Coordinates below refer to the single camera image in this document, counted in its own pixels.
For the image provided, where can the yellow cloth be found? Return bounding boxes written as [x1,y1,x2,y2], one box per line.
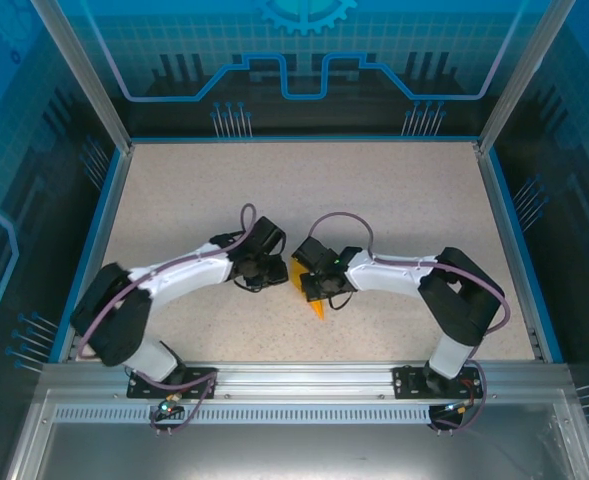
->
[287,257,328,322]

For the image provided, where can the slotted grey cable duct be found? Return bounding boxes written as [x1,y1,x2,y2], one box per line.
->
[53,404,448,425]

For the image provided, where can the cable connector with led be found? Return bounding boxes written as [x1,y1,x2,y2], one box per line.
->
[153,393,181,417]
[438,397,477,417]

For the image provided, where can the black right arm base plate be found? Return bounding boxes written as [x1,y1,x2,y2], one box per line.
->
[392,363,480,400]

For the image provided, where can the aluminium mounting rail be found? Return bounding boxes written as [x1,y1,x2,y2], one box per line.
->
[41,360,573,404]

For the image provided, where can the brushed steel tray panel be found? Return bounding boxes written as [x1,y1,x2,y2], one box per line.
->
[3,389,589,480]

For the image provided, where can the side rail with blue trim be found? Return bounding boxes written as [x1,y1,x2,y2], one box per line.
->
[473,141,565,364]
[56,142,135,364]

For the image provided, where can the left cable connector with LED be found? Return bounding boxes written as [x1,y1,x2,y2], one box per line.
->
[153,393,181,417]

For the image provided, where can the aluminium frame post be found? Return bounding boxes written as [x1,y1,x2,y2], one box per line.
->
[29,0,134,154]
[475,0,575,154]

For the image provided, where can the right cable connector with LED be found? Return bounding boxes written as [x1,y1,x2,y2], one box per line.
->
[438,397,477,417]

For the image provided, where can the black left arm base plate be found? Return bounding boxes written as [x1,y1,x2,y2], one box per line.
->
[126,366,219,401]

